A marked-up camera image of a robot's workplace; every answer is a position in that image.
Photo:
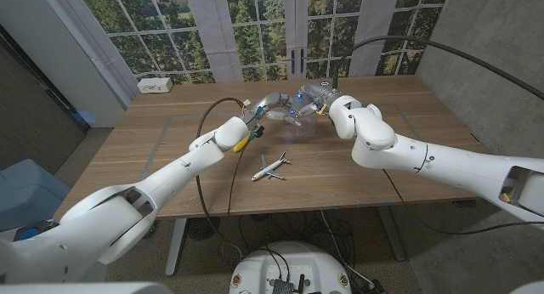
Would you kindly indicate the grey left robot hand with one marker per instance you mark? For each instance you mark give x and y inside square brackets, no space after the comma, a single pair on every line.
[272,100]

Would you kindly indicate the clear plastic jar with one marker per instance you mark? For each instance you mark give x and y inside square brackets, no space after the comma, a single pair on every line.
[308,127]

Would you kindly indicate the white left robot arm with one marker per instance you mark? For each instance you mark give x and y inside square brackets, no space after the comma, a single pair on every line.
[127,209]

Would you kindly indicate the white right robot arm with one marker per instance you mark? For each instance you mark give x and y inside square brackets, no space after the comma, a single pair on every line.
[446,162]

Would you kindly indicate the yellow toy banana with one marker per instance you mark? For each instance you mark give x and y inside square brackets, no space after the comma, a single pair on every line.
[241,146]

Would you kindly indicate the white toy airplane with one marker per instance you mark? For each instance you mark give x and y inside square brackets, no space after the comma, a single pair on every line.
[268,170]

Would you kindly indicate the printed window backdrop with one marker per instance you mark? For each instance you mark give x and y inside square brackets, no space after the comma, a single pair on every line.
[255,30]

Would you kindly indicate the white power outlet box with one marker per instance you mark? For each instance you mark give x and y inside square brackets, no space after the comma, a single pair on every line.
[155,85]

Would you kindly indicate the grey tape outline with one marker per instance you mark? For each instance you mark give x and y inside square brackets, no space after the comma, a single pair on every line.
[159,141]

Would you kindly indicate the round black floor fan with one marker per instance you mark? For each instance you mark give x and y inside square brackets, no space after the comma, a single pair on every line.
[203,227]

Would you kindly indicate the white robot torso base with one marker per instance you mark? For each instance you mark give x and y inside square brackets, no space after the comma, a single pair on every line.
[293,260]

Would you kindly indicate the grey metal table leg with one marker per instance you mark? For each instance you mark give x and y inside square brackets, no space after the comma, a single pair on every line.
[175,247]
[393,234]

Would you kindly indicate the blue grey chair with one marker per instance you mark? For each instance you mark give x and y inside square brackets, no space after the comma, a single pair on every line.
[30,192]

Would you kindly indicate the blue black foot pedal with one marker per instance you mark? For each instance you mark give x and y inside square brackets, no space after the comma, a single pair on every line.
[27,233]

